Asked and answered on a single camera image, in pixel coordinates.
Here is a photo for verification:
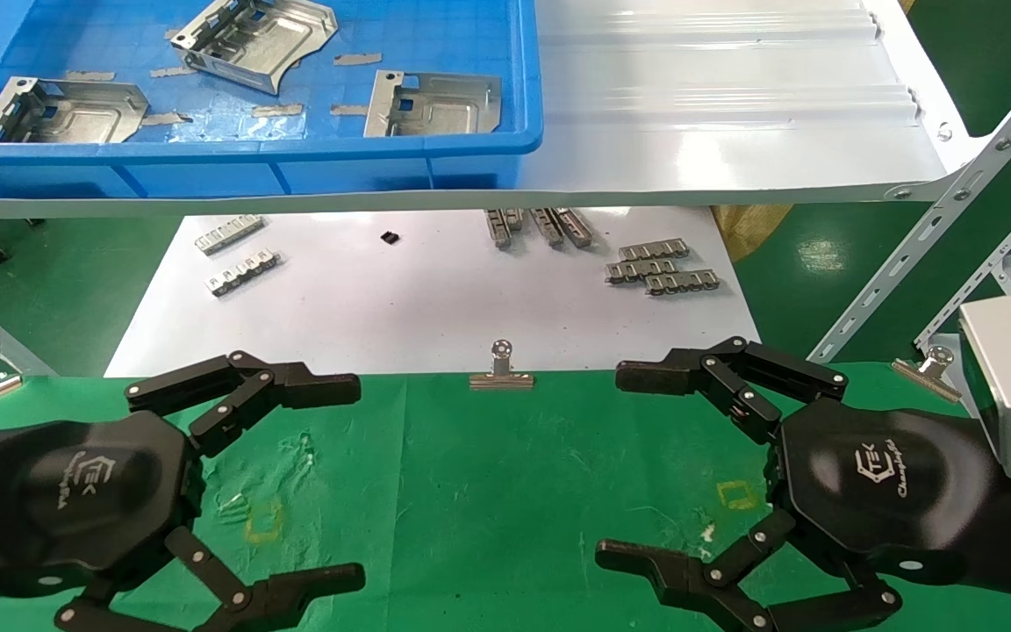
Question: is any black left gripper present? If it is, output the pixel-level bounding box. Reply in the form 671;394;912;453
0;351;368;632

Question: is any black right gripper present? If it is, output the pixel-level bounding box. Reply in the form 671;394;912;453
595;336;1000;632

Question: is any stamped metal bracket plate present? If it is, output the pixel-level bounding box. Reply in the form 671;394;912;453
0;77;150;145
170;0;339;96
363;70;503;139

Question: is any green table cloth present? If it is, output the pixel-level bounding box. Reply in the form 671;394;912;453
0;362;1011;632

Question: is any white paper sheet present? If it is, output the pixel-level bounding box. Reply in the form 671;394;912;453
104;207;763;378

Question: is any yellow woven bag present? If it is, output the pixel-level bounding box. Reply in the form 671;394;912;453
710;205;794;263

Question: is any blue plastic bin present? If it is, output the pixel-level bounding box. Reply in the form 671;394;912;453
0;0;544;199

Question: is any white corrugated shelf board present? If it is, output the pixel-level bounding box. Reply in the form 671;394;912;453
0;0;991;219

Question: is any white perforated angle bar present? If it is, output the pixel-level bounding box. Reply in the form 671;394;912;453
808;66;1011;363
914;174;1011;354

